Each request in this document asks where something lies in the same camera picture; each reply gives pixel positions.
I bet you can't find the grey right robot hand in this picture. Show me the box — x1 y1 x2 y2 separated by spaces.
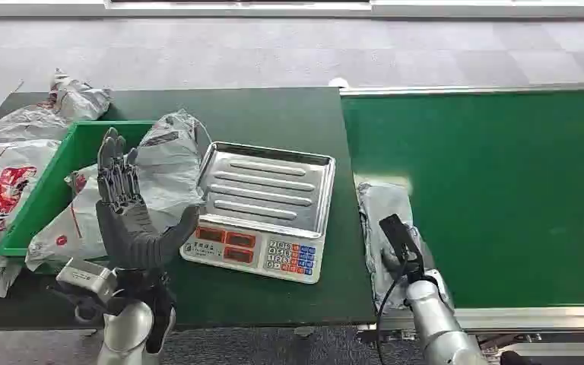
378 214 427 284

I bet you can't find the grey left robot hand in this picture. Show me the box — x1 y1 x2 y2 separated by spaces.
94 126 202 272

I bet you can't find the grey plastic parcel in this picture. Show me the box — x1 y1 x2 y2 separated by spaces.
356 180 455 312
135 109 214 238

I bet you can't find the white parcel with red dot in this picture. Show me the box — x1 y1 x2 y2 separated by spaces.
24 163 208 274

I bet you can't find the grey crumpled plastic parcel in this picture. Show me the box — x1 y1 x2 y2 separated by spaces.
135 109 214 238

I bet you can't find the green plastic crate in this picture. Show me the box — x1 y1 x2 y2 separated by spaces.
0 119 157 259

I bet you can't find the green conveyor belt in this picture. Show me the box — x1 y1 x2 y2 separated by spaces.
339 82 584 334

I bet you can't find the white parcel with red picture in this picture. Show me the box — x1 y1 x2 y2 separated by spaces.
0 138 62 244

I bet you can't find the electronic scale with steel tray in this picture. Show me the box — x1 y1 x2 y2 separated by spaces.
179 141 338 286

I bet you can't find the grey wrinkled parcel bag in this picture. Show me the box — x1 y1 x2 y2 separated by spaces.
0 68 113 145

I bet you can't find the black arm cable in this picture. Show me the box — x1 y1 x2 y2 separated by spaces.
374 262 410 365

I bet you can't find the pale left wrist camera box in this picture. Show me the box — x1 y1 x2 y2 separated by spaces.
55 258 118 304

